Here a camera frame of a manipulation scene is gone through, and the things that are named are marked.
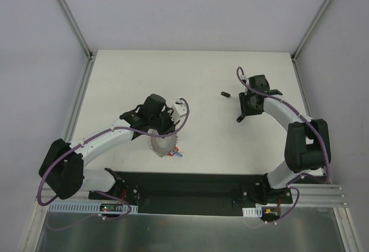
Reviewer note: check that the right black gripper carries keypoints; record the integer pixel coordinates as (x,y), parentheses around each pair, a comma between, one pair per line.
(243,105)

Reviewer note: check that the left cable duct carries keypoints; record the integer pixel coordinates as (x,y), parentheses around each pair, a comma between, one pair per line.
(91,207)

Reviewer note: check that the right aluminium frame post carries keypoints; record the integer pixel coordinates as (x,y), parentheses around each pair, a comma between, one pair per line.
(313,25)

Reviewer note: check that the far black key fob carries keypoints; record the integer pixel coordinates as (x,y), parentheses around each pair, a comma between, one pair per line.
(226,95)

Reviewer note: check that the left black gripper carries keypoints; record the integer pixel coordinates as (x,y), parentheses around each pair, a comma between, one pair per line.
(164,122)

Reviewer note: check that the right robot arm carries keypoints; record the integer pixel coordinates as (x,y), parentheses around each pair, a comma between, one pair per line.
(307,146)

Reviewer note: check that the right cable duct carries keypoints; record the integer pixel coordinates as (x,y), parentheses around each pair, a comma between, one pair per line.
(252,212)

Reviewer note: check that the red key tag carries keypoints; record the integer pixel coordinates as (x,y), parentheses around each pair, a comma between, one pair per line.
(176,149)

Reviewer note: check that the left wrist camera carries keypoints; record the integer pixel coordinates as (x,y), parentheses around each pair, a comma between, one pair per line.
(179,110)

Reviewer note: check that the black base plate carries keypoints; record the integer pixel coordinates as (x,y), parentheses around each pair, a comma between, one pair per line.
(200,194)

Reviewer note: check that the left aluminium frame post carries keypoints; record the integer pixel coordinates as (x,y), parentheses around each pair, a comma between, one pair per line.
(69,17)

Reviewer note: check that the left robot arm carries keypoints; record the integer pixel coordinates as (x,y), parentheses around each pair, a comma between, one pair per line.
(64,168)

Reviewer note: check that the metal disc with keyrings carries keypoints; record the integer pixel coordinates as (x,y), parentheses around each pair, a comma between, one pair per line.
(163,146)

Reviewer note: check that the aluminium frame post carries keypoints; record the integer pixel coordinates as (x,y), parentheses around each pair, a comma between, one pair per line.
(69,17)
(313,25)

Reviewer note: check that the cable duct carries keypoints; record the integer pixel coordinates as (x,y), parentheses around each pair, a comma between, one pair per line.
(252,212)
(91,207)

